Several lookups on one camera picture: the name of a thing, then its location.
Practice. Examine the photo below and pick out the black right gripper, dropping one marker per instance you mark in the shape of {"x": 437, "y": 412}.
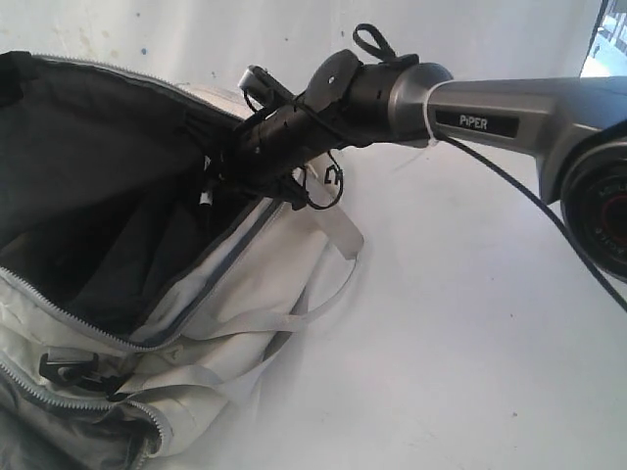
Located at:
{"x": 261, "y": 159}

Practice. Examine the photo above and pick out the white fabric duffel bag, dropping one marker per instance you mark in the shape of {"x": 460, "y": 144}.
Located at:
{"x": 128, "y": 324}

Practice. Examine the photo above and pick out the black and white marker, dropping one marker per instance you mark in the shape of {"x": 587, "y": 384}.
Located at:
{"x": 205, "y": 205}

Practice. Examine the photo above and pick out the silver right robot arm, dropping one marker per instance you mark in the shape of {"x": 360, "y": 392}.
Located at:
{"x": 574, "y": 128}

